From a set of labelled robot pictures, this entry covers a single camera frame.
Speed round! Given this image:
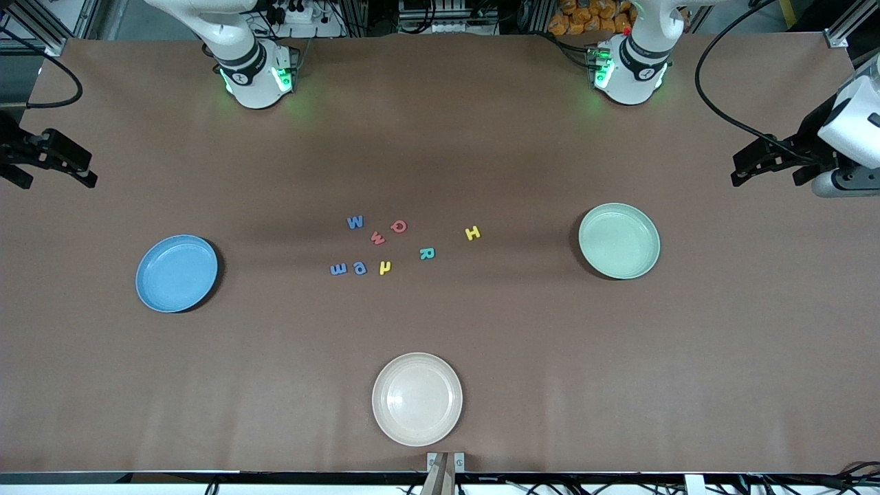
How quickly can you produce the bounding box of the green round plate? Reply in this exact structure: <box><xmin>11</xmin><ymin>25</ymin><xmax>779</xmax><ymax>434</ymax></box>
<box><xmin>577</xmin><ymin>202</ymin><xmax>661</xmax><ymax>281</ymax></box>

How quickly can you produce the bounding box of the blue round plate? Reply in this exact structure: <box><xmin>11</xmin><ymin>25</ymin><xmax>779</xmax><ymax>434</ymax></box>
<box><xmin>135</xmin><ymin>234</ymin><xmax>219</xmax><ymax>314</ymax></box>

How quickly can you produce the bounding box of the orange bag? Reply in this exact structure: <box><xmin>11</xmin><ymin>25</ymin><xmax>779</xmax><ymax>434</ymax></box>
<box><xmin>548</xmin><ymin>0</ymin><xmax>633</xmax><ymax>36</ymax></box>

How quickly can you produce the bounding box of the white power strip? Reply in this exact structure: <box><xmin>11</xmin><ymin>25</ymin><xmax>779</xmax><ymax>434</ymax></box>
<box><xmin>265</xmin><ymin>0</ymin><xmax>344</xmax><ymax>39</ymax></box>

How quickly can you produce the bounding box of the black equipment rack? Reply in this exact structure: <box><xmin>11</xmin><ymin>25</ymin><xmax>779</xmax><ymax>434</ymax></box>
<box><xmin>397</xmin><ymin>0</ymin><xmax>501</xmax><ymax>35</ymax></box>

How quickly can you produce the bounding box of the beige round plate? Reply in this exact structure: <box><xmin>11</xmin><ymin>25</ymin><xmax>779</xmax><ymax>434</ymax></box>
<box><xmin>371</xmin><ymin>352</ymin><xmax>463</xmax><ymax>448</ymax></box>

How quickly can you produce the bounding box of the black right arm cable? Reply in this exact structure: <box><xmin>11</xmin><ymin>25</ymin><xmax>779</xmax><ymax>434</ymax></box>
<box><xmin>0</xmin><ymin>26</ymin><xmax>84</xmax><ymax>109</ymax></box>

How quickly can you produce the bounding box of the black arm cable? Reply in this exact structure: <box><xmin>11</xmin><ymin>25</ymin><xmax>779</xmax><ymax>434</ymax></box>
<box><xmin>694</xmin><ymin>0</ymin><xmax>836</xmax><ymax>166</ymax></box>
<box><xmin>0</xmin><ymin>26</ymin><xmax>84</xmax><ymax>109</ymax></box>

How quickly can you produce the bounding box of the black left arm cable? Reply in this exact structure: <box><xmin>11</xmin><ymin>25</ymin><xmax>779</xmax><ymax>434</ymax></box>
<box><xmin>694</xmin><ymin>0</ymin><xmax>836</xmax><ymax>166</ymax></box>

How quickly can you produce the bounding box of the aluminium frame profile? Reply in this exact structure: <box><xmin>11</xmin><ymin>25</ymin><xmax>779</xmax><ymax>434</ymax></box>
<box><xmin>825</xmin><ymin>0</ymin><xmax>880</xmax><ymax>49</ymax></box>
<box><xmin>0</xmin><ymin>0</ymin><xmax>104</xmax><ymax>56</ymax></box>

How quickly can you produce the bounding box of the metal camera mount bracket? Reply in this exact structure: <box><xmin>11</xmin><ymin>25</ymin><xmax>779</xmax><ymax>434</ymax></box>
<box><xmin>421</xmin><ymin>452</ymin><xmax>465</xmax><ymax>495</ymax></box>

